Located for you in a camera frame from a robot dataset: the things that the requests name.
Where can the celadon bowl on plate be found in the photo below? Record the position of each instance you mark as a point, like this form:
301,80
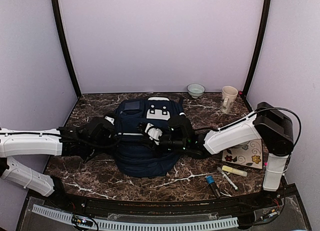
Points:
239,146

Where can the navy blue student backpack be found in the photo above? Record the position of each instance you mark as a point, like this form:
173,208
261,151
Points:
135,155

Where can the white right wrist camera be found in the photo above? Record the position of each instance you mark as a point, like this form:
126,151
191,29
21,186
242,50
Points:
152,132

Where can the white marker pen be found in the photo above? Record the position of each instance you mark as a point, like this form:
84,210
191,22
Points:
227,178

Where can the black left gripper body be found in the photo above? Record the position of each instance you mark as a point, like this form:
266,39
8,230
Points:
110,123

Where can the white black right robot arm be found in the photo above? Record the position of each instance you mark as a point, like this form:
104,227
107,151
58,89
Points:
266,123

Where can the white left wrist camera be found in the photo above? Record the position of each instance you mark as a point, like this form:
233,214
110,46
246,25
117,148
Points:
110,119

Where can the yellow highlighter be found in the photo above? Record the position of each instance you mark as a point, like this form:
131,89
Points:
235,171

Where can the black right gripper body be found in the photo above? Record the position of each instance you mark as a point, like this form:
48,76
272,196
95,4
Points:
179,145

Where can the black frame post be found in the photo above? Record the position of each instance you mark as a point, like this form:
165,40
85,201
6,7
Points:
258,46
64,47

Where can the celadon bowl at back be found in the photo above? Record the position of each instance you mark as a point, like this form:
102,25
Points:
195,90

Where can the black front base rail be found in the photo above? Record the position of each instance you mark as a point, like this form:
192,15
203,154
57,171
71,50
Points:
233,202

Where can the black right frame post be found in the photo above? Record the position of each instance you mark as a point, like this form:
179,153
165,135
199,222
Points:
258,46

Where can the grey slotted cable duct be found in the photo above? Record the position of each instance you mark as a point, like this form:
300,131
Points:
119,222

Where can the cream ceramic mug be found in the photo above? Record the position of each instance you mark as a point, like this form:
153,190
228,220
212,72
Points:
229,95

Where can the black left frame post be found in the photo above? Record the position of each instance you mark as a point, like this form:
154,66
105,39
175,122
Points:
64,47

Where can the square floral plate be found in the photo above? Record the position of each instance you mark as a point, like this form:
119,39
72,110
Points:
250,155

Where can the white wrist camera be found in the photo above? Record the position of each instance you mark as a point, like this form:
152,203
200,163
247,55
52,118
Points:
152,132
110,119

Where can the black marker blue cap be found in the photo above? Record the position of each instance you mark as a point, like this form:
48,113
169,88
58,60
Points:
213,186

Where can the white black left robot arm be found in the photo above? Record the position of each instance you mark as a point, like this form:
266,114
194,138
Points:
18,143

